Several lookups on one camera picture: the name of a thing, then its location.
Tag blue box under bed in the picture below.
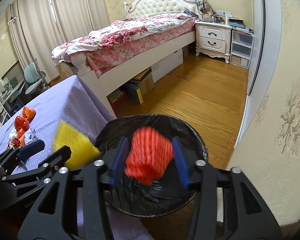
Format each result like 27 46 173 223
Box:
125 82 143 104

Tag light blue desk chair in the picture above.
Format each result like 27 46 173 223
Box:
24 59 50 95

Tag white sliding wardrobe door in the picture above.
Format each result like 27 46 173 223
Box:
236 0 282 143

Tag white nightstand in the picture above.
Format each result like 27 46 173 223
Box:
195 21 232 64

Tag purple bed cover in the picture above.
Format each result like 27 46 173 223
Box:
0 76 153 239

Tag orange plastic bag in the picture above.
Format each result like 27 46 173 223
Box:
22 106 36 122

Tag plastic drawer unit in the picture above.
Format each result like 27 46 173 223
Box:
230 28 254 69

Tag cardboard box under bed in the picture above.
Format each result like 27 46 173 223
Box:
130 67 154 96

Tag black lined trash bin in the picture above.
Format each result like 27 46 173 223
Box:
94 114 208 217

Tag white under-bed storage box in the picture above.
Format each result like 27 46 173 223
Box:
151 49 183 83

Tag white bed frame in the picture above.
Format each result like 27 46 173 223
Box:
55 0 197 114

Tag beige curtains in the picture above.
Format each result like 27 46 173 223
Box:
7 0 109 82

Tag white printed wrapper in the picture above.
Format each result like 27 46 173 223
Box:
8 128 38 147

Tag yellow mesh scrubber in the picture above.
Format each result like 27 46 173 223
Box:
53 121 101 170

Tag floral pink quilt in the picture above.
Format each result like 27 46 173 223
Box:
51 12 196 77

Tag study desk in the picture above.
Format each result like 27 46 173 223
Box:
0 79 26 117

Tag red mesh scrubber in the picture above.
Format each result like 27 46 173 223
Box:
125 126 174 185

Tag red plastic bag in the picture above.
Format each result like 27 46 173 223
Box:
14 116 30 139

